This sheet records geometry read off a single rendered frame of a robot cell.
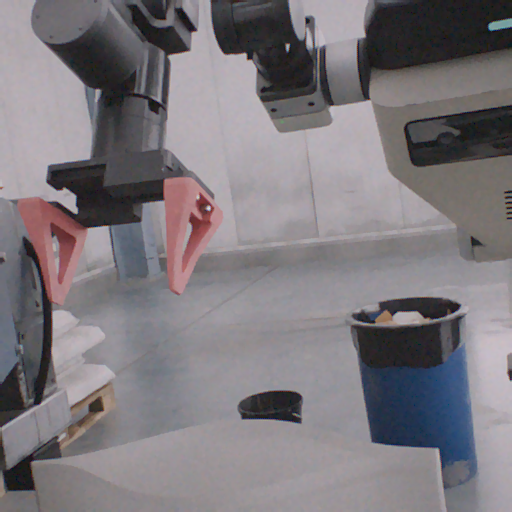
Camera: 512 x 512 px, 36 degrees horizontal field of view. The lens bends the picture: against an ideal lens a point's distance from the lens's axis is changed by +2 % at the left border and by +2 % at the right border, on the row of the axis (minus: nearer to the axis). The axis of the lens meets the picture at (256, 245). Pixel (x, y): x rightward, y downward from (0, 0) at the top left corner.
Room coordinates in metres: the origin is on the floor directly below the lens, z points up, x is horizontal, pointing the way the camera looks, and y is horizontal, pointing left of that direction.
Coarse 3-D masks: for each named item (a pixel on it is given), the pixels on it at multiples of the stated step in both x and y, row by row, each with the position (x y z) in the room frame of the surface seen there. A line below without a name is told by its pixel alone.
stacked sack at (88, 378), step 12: (72, 372) 4.26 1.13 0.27; (84, 372) 4.24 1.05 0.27; (96, 372) 4.26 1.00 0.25; (108, 372) 4.34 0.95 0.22; (60, 384) 4.06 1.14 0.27; (72, 384) 4.07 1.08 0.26; (84, 384) 4.10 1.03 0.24; (96, 384) 4.21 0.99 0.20; (72, 396) 3.99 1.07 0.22; (84, 396) 4.09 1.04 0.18
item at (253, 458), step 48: (192, 432) 0.89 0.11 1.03; (240, 432) 0.89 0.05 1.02; (288, 432) 0.86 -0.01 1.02; (48, 480) 0.85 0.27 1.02; (96, 480) 0.79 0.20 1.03; (144, 480) 0.87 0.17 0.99; (192, 480) 0.89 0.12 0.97; (240, 480) 0.89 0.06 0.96; (288, 480) 0.71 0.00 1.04; (336, 480) 0.72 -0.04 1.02; (384, 480) 0.73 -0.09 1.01; (432, 480) 0.73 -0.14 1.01
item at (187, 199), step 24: (120, 168) 0.56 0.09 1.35; (144, 168) 0.56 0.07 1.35; (168, 168) 0.56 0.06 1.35; (120, 192) 0.57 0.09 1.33; (144, 192) 0.57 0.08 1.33; (168, 192) 0.54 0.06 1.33; (192, 192) 0.54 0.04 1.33; (168, 216) 0.54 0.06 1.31; (192, 216) 0.57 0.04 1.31; (216, 216) 0.58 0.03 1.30; (168, 240) 0.54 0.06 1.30; (192, 240) 0.57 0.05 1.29; (168, 264) 0.54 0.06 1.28; (192, 264) 0.56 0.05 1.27
